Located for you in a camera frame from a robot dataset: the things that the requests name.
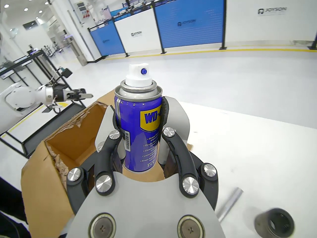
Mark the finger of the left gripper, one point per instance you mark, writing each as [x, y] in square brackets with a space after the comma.
[84, 95]

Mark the robot body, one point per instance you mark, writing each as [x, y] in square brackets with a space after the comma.
[11, 206]

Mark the large white partition panel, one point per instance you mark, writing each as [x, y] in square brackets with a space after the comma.
[270, 11]

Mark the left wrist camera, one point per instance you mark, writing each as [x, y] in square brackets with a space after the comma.
[66, 73]

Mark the large brown cardboard carton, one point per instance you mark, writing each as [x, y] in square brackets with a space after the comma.
[37, 187]

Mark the large blue partition panel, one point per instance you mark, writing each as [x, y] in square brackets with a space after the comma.
[190, 18]

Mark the small blue partition panel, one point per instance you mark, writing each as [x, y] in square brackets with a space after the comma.
[109, 40]

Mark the grey wall electrical box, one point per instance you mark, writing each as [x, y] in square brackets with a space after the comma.
[81, 12]

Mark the silver metal shaft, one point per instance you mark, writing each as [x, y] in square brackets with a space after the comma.
[230, 203]

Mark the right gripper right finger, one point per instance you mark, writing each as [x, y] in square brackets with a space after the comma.
[179, 149]

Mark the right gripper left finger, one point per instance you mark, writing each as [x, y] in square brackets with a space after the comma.
[104, 149]

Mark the small white partition panel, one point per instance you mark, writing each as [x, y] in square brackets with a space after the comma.
[140, 30]

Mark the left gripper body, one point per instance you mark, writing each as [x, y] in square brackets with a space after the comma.
[58, 95]

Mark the blue spray can white nozzle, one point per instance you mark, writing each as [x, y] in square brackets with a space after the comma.
[135, 115]

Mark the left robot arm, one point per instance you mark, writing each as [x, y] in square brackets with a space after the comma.
[21, 97]

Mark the dark metal bush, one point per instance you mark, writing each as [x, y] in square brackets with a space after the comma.
[275, 223]

